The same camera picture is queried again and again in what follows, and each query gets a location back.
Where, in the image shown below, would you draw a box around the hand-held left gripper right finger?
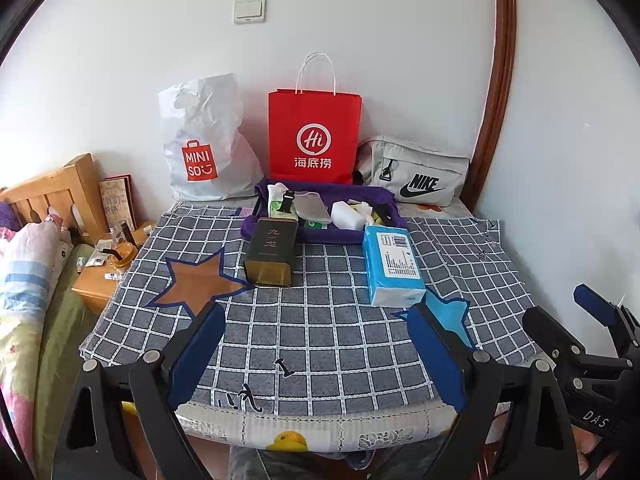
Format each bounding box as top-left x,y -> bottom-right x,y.
407,302 -> 596,480

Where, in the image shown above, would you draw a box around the brown wooden door frame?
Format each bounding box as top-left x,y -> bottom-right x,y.
467,0 -> 517,206

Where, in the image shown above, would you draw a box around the wooden bed headboard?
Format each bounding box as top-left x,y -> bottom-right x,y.
0,153 -> 108,241

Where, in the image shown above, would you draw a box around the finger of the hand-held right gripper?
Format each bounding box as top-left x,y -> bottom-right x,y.
572,284 -> 640,361
521,305 -> 601,392

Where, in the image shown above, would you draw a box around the person's right hand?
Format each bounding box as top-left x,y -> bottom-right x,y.
575,425 -> 632,480

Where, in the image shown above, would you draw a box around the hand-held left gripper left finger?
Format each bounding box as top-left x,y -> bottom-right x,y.
52,301 -> 227,480

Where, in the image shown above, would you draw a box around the grey waist bag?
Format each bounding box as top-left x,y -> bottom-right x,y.
356,135 -> 471,207

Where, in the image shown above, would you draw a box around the dark metal tin box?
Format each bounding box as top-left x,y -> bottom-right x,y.
243,217 -> 299,288

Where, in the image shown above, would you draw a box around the red paper gift bag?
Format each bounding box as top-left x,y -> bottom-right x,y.
268,52 -> 363,186

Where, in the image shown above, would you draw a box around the wooden nightstand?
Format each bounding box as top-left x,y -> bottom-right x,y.
71,220 -> 157,316

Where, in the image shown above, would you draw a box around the blue tissue pack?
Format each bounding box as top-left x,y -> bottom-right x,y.
361,225 -> 427,307

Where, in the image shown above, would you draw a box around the purple fabric storage bin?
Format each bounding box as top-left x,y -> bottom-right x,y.
241,178 -> 407,246

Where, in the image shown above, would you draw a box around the floral white bedding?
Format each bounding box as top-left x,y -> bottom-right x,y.
0,212 -> 76,461

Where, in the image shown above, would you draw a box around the grey checked star mat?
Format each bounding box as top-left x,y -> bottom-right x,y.
80,204 -> 551,416

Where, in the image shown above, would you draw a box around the green bed sheet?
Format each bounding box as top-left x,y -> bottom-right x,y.
30,245 -> 107,461

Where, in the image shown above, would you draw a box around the white plastic shopping bag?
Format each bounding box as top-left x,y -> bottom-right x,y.
159,73 -> 266,202

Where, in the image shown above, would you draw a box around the white wall light switch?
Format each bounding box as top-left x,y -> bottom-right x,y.
233,0 -> 267,24

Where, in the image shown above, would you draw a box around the person's grey shorts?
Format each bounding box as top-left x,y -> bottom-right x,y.
227,442 -> 441,480

